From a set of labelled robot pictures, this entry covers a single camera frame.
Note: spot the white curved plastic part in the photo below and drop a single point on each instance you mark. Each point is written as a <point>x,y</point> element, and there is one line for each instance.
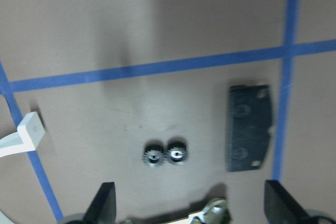
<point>30,132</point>

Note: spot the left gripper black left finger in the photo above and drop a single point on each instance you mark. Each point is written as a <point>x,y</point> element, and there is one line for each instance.
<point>103,207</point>

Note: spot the dark grey brake pad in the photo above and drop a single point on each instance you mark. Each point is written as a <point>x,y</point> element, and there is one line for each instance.
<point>249,120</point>

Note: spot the olive green brake shoe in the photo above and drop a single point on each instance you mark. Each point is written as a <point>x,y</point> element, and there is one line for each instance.
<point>215,210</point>

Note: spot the black bearing gear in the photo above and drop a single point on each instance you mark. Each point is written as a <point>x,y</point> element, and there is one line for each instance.
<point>153,155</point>
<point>176,152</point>

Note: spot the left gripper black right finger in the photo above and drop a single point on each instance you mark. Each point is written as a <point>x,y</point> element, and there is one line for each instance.
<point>280,207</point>

